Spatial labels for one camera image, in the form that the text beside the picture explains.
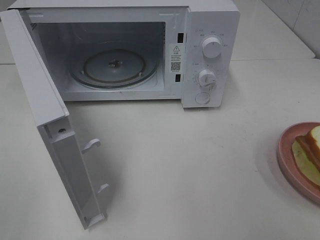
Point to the round door release button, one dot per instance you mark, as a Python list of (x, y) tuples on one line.
[(202, 98)]

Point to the white timer knob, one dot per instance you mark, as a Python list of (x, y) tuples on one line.
[(206, 78)]

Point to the ham slice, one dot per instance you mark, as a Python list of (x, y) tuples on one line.
[(315, 159)]

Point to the glass microwave turntable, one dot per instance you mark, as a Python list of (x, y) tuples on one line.
[(113, 68)]

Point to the white bread top slice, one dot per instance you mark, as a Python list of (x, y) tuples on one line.
[(315, 137)]

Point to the pink round plate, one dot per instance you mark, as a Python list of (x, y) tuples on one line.
[(288, 166)]

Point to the white upper power knob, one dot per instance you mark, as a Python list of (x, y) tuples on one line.
[(211, 47)]

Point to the white microwave door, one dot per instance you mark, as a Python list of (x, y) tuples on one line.
[(52, 117)]

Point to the warning label sticker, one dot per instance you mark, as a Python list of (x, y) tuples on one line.
[(175, 58)]

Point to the white microwave oven body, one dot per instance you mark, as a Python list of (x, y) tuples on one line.
[(70, 29)]

